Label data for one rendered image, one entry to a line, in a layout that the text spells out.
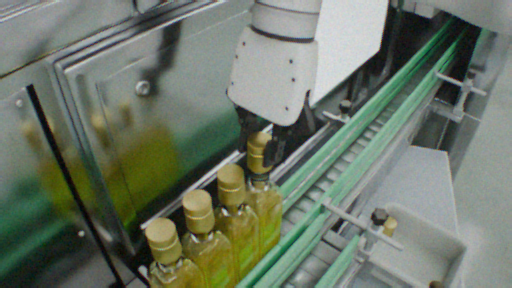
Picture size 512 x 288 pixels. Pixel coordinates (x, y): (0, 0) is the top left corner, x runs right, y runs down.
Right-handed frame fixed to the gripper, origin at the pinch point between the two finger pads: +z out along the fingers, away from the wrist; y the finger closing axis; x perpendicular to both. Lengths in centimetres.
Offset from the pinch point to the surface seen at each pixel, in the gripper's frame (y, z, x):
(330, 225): 5.5, 24.3, 22.8
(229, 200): 0.9, 5.8, -6.0
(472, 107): 17, 12, 104
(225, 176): -0.1, 2.4, -6.3
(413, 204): 16, 29, 54
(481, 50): 13, -8, 99
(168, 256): 1.5, 8.3, -16.7
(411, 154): 8, 25, 72
